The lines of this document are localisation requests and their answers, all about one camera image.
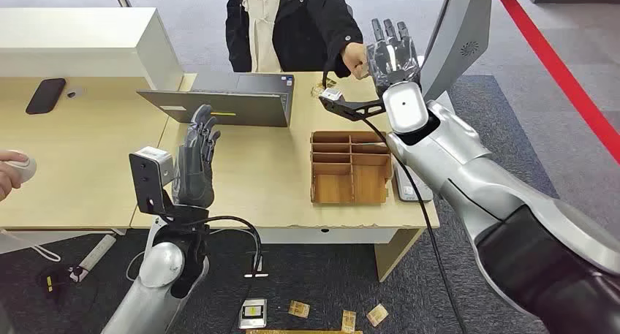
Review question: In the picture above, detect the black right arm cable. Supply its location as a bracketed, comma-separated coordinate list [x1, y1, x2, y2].
[360, 118, 467, 334]

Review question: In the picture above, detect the grey laptop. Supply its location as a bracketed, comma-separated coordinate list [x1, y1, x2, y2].
[136, 72, 295, 129]

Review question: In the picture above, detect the black object with yellow label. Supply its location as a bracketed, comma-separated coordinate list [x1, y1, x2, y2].
[37, 266, 74, 299]

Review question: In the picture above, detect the wooden desk leg panel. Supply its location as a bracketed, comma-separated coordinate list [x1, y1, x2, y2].
[374, 227, 426, 283]

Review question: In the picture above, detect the black smartphone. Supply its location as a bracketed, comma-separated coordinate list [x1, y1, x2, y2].
[25, 77, 67, 115]

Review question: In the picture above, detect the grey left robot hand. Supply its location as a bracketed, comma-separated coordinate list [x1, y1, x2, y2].
[172, 104, 222, 210]

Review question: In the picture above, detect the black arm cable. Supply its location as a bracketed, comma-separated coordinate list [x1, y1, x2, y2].
[360, 118, 467, 334]
[184, 215, 263, 279]

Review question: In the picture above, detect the operator's hand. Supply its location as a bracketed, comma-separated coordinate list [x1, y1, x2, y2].
[0, 150, 30, 202]

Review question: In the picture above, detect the person's left hand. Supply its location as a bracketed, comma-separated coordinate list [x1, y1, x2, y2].
[340, 42, 371, 80]

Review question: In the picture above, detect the silver kiosk screen stand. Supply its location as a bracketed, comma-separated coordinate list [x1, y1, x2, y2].
[420, 0, 494, 115]

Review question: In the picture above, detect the white desk apron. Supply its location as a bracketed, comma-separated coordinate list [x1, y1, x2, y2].
[252, 227, 398, 246]

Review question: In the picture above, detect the wooden compartment organizer box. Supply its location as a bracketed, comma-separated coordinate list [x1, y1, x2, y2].
[309, 130, 393, 206]

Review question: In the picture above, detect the white and black small device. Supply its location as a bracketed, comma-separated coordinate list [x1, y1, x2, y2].
[238, 298, 268, 330]

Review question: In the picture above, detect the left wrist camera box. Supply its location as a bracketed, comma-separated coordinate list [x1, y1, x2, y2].
[129, 146, 175, 216]

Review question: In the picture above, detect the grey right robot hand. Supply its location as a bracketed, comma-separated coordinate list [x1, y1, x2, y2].
[366, 18, 423, 96]

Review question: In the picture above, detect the person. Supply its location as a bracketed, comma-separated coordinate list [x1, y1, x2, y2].
[224, 0, 364, 78]

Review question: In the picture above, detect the white cable plug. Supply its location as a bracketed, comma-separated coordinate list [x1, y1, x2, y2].
[243, 257, 269, 279]

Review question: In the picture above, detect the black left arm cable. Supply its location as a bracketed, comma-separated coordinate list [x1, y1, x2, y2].
[184, 215, 263, 279]

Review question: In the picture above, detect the white controller cord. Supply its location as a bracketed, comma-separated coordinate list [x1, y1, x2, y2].
[0, 229, 61, 264]

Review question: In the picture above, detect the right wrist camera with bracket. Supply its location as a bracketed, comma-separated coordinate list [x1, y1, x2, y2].
[318, 87, 388, 122]

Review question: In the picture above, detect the pale grey card reader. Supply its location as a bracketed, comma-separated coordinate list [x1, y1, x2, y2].
[393, 162, 434, 203]

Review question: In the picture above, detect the white power strip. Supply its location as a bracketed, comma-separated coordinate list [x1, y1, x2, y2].
[69, 234, 118, 284]

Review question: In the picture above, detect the white handheld controller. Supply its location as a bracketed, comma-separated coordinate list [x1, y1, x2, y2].
[4, 156, 38, 183]

